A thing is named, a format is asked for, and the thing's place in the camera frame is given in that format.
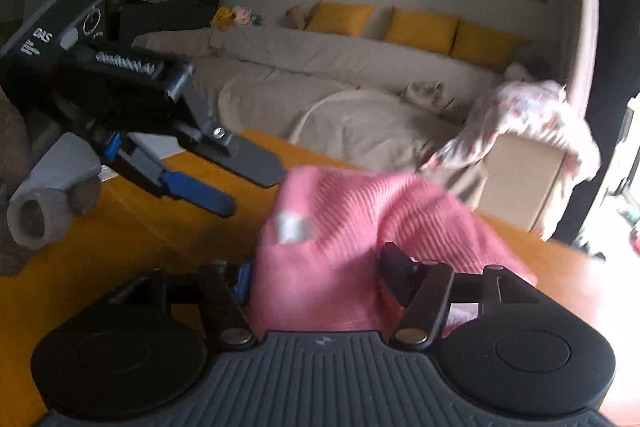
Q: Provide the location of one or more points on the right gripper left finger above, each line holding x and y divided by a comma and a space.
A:
243, 282

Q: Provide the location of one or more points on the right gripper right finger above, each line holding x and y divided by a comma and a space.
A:
400, 273

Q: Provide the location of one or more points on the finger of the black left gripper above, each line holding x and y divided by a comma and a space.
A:
232, 152

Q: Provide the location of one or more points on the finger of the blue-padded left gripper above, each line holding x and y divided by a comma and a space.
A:
137, 163

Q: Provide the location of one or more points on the pink ribbed garment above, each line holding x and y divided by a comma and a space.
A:
316, 265

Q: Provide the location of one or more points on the floral blanket on sofa arm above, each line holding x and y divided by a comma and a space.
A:
531, 109

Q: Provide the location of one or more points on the person's left hand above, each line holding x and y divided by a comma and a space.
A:
24, 140

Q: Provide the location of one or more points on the beige sofa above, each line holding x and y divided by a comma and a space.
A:
341, 97

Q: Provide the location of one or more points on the stuffed toys on sofa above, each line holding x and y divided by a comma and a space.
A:
230, 16

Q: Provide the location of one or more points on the crumpled beige cloth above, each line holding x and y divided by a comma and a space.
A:
427, 95

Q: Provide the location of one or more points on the yellow cushion left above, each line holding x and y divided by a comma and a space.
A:
342, 19

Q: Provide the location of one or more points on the yellow cushion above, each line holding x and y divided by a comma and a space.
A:
485, 47
422, 30
342, 19

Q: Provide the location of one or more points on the yellow cushion middle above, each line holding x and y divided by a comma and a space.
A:
422, 30

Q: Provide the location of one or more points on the yellow cushion right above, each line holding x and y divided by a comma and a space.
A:
485, 47

